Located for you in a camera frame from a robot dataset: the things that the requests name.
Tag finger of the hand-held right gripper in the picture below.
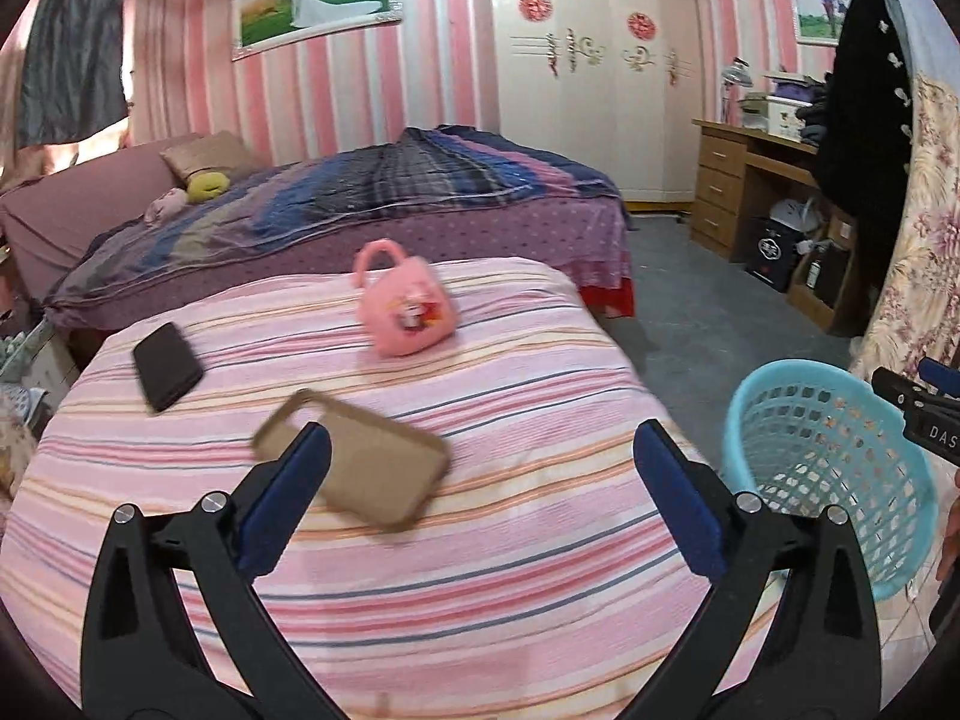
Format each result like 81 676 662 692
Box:
919 358 960 398
871 366 960 421

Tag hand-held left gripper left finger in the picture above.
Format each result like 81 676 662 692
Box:
79 422 353 720

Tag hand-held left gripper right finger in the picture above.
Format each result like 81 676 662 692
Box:
619 420 882 720

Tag light blue plastic basket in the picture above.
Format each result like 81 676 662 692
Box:
724 360 938 605

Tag person's right hand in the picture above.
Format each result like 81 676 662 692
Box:
936 495 960 586

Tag brown phone case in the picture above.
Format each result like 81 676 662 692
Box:
251 388 453 533

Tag floral curtain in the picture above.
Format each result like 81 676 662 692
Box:
851 71 960 383

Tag black phone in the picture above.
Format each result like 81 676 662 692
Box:
133 321 205 415

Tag black cardboard box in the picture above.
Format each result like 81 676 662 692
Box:
745 217 803 293

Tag pink striped blanket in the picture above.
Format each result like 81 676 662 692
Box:
0 255 788 720

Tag white fan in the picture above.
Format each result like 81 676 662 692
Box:
769 199 822 241

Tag pink cartoon cup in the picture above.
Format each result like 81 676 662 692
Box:
354 238 458 358

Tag black coat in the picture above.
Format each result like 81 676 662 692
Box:
814 0 920 222

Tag wooden desk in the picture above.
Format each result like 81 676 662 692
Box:
690 118 882 335

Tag white storage box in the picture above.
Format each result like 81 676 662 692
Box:
761 94 815 140

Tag purple dotted bed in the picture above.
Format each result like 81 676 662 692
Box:
41 126 638 331

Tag pink cloth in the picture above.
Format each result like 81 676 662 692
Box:
144 187 188 224

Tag yellow plush toy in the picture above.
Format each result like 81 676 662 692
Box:
186 169 230 203

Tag striped patchwork bedspread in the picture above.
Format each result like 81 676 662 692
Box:
45 126 623 308

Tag beige pillow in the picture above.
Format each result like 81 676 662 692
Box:
160 131 260 181

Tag purple headboard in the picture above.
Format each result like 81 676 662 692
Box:
0 133 203 301

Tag desk lamp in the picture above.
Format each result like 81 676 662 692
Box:
720 58 753 125

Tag white wardrobe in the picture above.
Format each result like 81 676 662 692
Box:
491 0 702 203

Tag framed wedding photo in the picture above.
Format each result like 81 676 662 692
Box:
231 0 404 62

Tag dark grey curtain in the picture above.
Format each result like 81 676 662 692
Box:
19 0 132 147

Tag small wall photo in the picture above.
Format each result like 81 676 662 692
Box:
791 0 856 46

